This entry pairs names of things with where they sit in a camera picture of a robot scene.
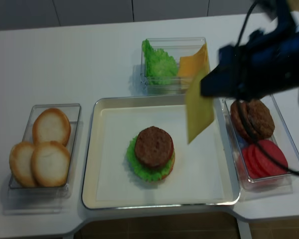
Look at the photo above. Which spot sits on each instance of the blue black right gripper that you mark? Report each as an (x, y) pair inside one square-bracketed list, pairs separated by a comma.
[(247, 72)]

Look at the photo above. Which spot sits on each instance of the yellow cheese slice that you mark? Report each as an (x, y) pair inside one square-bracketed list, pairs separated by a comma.
[(199, 109), (189, 66)]

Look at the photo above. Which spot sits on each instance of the yellow cheese slice flat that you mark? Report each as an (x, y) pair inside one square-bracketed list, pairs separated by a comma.
[(189, 66)]

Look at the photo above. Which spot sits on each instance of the clear lettuce cheese container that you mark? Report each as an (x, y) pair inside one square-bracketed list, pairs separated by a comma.
[(177, 48)]

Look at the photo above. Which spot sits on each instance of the green lettuce in container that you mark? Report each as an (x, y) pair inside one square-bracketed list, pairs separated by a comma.
[(160, 67)]

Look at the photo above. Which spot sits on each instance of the green lettuce leaf on burger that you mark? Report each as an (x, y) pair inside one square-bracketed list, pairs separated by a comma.
[(147, 174)]

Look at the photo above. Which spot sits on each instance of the brown patty middle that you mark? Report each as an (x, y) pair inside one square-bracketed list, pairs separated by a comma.
[(247, 130)]

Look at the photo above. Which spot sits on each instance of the brown patty back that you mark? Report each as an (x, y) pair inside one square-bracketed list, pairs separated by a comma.
[(235, 117)]

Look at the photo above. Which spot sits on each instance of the brown patty front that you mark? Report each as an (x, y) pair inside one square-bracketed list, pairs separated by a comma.
[(260, 118)]

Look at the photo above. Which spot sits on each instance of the red tomato slice back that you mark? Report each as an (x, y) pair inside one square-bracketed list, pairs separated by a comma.
[(246, 161)]

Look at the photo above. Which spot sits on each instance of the red tomato slice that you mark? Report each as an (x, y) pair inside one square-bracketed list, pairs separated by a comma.
[(268, 167), (254, 170), (246, 161)]

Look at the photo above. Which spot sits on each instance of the red tomato slice middle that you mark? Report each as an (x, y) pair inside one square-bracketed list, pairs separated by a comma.
[(254, 170)]

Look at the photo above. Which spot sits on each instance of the red tomato slice front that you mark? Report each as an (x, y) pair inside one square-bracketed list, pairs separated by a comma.
[(268, 167)]

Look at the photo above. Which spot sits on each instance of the clear patty tomato container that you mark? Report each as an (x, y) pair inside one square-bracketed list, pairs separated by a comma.
[(281, 138)]

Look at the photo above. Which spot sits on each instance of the white paper tray liner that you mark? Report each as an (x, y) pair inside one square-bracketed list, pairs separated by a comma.
[(195, 176)]

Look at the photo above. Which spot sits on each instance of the brown patty on burger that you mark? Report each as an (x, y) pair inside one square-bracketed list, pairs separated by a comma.
[(154, 147)]

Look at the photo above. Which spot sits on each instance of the bottom burger bun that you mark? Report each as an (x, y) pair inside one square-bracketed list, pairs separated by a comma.
[(167, 169)]

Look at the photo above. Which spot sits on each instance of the white serving tray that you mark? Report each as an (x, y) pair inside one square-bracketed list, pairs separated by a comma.
[(230, 182)]

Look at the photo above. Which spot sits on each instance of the far bun half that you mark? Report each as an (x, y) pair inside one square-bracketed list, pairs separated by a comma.
[(51, 125)]

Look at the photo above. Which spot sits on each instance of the bun half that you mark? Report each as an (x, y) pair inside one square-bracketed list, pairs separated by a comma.
[(51, 125), (19, 163), (50, 164)]

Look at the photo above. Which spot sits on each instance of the near right bun half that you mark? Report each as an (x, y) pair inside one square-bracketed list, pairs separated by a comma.
[(50, 164)]

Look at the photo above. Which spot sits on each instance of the clear bun container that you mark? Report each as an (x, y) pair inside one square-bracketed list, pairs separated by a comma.
[(72, 111)]

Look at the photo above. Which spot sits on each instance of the near left bun half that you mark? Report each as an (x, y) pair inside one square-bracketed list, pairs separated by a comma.
[(19, 163)]

